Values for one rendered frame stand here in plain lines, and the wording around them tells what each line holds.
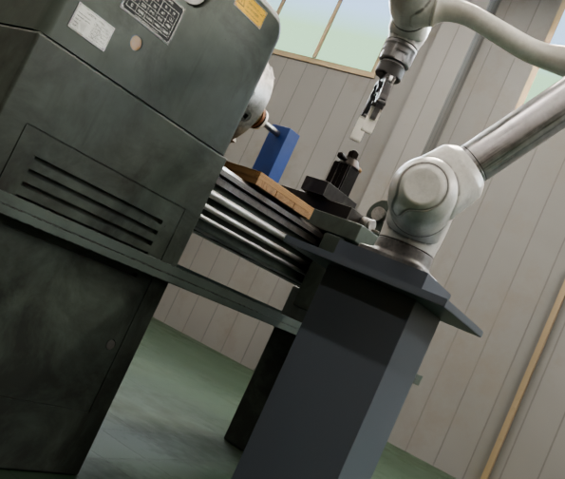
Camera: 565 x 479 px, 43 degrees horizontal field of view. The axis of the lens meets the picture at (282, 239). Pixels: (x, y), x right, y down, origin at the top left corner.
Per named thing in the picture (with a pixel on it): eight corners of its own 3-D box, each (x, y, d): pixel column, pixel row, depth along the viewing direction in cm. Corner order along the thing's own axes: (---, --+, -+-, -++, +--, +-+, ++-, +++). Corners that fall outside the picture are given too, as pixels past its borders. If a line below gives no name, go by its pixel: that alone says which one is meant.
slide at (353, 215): (347, 220, 235) (352, 207, 235) (253, 188, 262) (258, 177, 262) (371, 238, 249) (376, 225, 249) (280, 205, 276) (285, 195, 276)
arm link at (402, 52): (390, 33, 190) (381, 53, 189) (421, 48, 190) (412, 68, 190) (382, 43, 199) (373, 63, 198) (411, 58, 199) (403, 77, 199)
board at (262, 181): (255, 183, 205) (261, 171, 206) (175, 157, 228) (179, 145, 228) (309, 220, 229) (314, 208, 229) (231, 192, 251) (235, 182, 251)
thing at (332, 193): (322, 195, 238) (329, 181, 239) (299, 187, 245) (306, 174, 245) (351, 217, 254) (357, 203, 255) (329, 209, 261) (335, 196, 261)
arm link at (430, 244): (433, 263, 195) (465, 190, 196) (436, 254, 177) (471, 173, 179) (378, 240, 198) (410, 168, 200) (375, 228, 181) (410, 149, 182)
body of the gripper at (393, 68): (376, 63, 198) (363, 92, 197) (384, 54, 190) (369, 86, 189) (401, 75, 199) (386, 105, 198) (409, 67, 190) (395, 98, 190)
